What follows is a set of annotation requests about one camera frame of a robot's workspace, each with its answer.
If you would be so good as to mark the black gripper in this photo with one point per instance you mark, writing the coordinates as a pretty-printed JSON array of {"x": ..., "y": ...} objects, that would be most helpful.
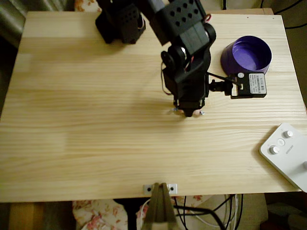
[{"x": 189, "y": 104}]

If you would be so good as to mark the small pink object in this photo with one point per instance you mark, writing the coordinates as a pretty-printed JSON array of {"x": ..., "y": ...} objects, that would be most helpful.
[{"x": 197, "y": 113}]

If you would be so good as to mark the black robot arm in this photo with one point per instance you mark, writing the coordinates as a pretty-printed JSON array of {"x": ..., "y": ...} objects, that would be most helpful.
[{"x": 182, "y": 14}]

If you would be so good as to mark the purple plastic bowl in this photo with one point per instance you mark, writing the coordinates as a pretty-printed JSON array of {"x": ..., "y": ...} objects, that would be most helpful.
[{"x": 249, "y": 55}]

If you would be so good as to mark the tan clamp stand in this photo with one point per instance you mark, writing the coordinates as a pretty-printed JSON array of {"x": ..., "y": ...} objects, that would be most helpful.
[{"x": 159, "y": 208}]

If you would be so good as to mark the white device with knobs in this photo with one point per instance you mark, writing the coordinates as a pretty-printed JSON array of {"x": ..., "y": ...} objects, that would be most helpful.
[{"x": 290, "y": 158}]

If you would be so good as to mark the black table leg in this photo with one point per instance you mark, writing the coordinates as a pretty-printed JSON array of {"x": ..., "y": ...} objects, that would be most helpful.
[{"x": 130, "y": 218}]

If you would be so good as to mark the floral patterned cloth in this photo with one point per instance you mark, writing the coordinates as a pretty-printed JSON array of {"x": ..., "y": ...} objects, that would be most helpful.
[
  {"x": 100, "y": 215},
  {"x": 82, "y": 4}
]

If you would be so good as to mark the grey fabric drape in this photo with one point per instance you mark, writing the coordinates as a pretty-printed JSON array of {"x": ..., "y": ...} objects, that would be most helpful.
[{"x": 9, "y": 19}]

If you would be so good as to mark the white bracket plate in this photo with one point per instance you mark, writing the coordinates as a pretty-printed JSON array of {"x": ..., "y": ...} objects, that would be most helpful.
[{"x": 146, "y": 189}]

